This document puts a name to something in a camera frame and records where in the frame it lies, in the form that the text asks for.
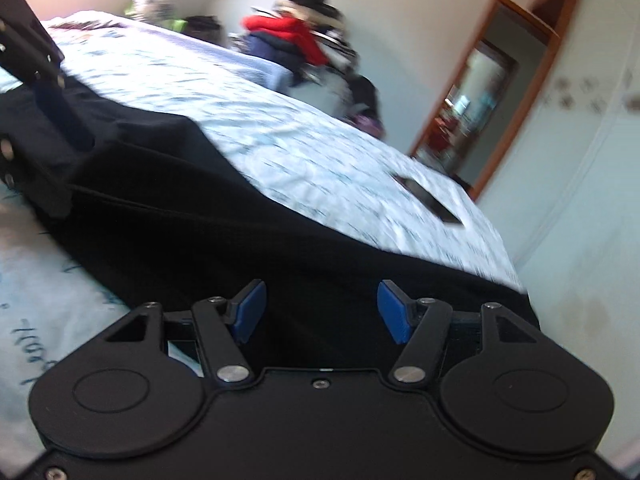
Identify red jacket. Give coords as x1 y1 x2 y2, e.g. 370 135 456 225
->
241 14 329 66

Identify black smartphone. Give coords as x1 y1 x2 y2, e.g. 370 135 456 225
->
392 174 462 226

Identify lavender blue knit blanket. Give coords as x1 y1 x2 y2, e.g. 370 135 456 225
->
140 24 293 94

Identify dark brown bag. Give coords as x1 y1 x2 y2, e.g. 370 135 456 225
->
182 15 226 46

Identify black pants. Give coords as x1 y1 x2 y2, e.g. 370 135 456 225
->
1 80 538 370

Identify white floral wardrobe door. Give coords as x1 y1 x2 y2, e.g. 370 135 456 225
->
478 0 639 475

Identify navy blue folded garment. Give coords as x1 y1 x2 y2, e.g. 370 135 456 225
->
245 32 307 86

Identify wooden door frame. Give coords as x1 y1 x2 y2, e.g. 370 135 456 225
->
409 0 579 200

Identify light blue script-print quilt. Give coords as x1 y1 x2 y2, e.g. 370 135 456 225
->
1 11 522 476

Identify white and dark clothes stack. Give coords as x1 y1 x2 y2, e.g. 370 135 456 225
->
250 0 359 76

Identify purple cloth item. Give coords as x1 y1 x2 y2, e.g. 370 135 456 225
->
348 114 386 140

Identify black bag on pile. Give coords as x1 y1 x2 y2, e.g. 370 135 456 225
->
346 74 380 119

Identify colourful zebra-pattern blanket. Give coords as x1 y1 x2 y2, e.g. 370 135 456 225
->
49 20 126 32

